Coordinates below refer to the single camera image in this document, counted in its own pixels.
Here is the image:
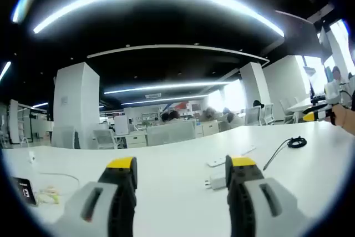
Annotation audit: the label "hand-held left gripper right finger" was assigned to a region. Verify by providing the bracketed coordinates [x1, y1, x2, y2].
[224, 154, 307, 237]

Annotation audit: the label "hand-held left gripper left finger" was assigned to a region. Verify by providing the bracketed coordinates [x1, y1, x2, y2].
[54, 156, 139, 237]

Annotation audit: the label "black Type-C cable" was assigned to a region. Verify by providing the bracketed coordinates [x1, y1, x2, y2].
[262, 136, 308, 171]

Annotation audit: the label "white charger adapter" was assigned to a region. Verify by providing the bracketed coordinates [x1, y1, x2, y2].
[204, 172, 228, 191]

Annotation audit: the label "white desk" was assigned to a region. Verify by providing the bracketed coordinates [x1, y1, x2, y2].
[1, 122, 355, 237]

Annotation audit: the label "white desk partition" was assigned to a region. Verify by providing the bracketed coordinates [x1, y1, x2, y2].
[146, 120, 196, 147]

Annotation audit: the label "person's right hand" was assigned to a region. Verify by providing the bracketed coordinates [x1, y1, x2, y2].
[329, 103, 348, 129]

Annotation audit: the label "white side table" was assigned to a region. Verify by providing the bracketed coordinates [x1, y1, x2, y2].
[285, 97, 326, 113]

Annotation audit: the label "long white flat strip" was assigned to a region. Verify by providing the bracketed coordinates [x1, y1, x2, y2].
[206, 144, 256, 168]

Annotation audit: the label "pale yellow packets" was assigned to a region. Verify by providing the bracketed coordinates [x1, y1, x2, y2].
[37, 185, 61, 205]

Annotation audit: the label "white mesh office chair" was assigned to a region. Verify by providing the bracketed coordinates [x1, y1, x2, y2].
[93, 129, 123, 150]

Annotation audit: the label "white drawer cabinet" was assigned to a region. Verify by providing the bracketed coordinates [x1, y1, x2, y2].
[201, 120, 220, 138]
[126, 133, 148, 149]

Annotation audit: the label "black timer display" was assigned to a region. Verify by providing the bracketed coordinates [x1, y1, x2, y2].
[12, 177, 37, 206]

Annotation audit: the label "white square pillar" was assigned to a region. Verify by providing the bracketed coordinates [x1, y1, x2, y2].
[53, 62, 100, 149]

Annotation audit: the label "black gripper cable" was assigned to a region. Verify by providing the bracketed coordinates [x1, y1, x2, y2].
[340, 89, 355, 102]

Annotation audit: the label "thin white cable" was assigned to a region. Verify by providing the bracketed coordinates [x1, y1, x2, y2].
[19, 136, 81, 189]

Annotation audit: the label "curved white ceiling rail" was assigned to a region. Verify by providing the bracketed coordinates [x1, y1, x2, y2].
[87, 44, 270, 65]

